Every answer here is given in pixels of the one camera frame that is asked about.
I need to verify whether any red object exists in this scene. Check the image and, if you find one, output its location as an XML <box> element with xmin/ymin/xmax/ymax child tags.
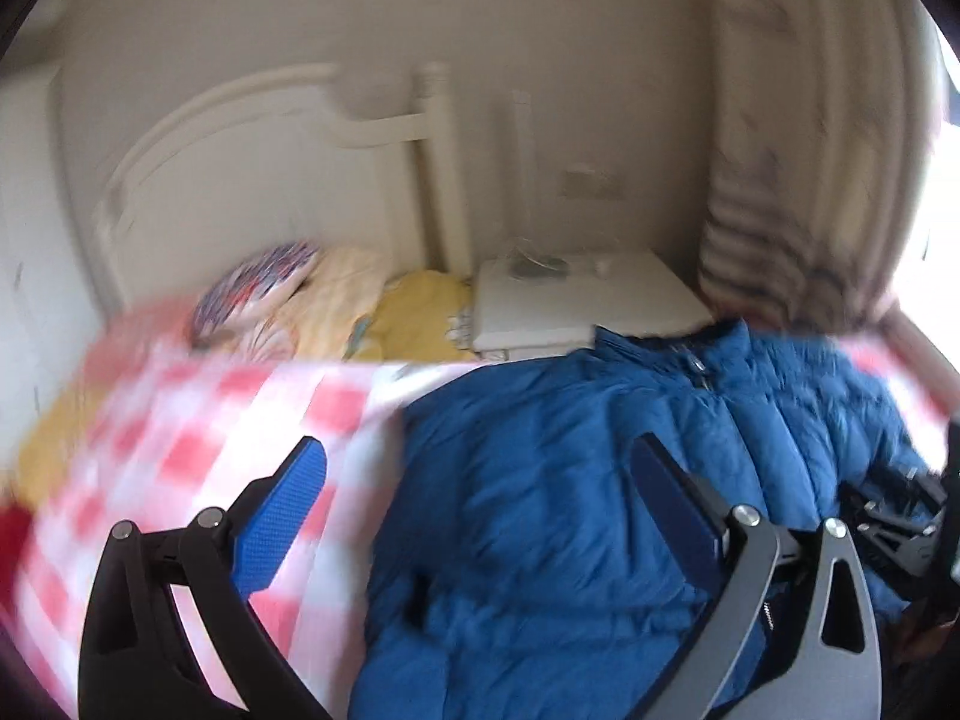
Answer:
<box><xmin>0</xmin><ymin>502</ymin><xmax>40</xmax><ymax>620</ymax></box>

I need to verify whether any white nightstand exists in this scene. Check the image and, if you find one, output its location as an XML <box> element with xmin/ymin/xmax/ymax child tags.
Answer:
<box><xmin>472</xmin><ymin>249</ymin><xmax>713</xmax><ymax>361</ymax></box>

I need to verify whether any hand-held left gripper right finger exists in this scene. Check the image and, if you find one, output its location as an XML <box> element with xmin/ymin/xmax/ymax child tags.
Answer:
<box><xmin>630</xmin><ymin>433</ymin><xmax>882</xmax><ymax>720</ymax></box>

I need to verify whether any white wardrobe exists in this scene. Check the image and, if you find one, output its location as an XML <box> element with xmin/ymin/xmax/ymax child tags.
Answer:
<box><xmin>0</xmin><ymin>64</ymin><xmax>113</xmax><ymax>458</ymax></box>

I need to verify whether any white cable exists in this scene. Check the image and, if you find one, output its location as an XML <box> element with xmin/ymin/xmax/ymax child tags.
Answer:
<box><xmin>504</xmin><ymin>238</ymin><xmax>623</xmax><ymax>278</ymax></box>

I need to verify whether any patterned pillow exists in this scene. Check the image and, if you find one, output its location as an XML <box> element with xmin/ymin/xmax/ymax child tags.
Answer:
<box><xmin>187</xmin><ymin>240</ymin><xmax>323</xmax><ymax>350</ymax></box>

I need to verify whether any white bed headboard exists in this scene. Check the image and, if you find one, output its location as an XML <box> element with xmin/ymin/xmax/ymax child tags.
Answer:
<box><xmin>94</xmin><ymin>64</ymin><xmax>470</xmax><ymax>316</ymax></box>

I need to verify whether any red white checkered blanket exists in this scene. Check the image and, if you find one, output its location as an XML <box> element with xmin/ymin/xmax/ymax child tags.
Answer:
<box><xmin>0</xmin><ymin>292</ymin><xmax>960</xmax><ymax>720</ymax></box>

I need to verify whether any window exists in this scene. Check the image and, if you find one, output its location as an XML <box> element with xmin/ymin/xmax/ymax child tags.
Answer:
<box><xmin>900</xmin><ymin>52</ymin><xmax>960</xmax><ymax>361</ymax></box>

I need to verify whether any striped curtain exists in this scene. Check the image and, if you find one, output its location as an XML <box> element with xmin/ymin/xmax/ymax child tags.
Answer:
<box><xmin>697</xmin><ymin>0</ymin><xmax>938</xmax><ymax>331</ymax></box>

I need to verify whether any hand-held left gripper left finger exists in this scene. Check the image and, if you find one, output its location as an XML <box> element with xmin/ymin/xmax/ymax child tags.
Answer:
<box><xmin>79</xmin><ymin>436</ymin><xmax>331</xmax><ymax>720</ymax></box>

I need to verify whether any blue puffer jacket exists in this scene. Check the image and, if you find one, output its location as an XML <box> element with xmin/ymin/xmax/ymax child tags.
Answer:
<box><xmin>349</xmin><ymin>319</ymin><xmax>950</xmax><ymax>720</ymax></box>

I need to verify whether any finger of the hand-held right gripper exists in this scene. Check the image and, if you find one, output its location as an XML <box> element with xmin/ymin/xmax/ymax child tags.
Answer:
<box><xmin>838</xmin><ymin>465</ymin><xmax>949</xmax><ymax>605</ymax></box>

